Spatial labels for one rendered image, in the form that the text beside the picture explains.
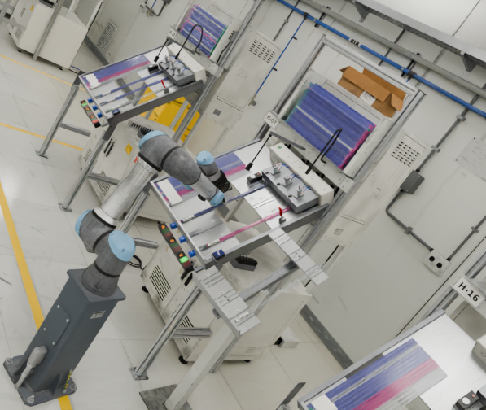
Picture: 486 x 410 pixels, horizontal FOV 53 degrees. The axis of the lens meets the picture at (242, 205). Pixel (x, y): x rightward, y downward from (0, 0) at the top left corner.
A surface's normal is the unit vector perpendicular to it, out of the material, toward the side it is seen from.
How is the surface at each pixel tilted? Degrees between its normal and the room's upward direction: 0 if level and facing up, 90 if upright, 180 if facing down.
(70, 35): 90
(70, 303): 90
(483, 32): 90
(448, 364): 44
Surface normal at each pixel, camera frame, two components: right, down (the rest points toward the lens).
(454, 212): -0.68, -0.21
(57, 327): -0.54, -0.07
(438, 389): -0.08, -0.71
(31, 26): 0.50, 0.58
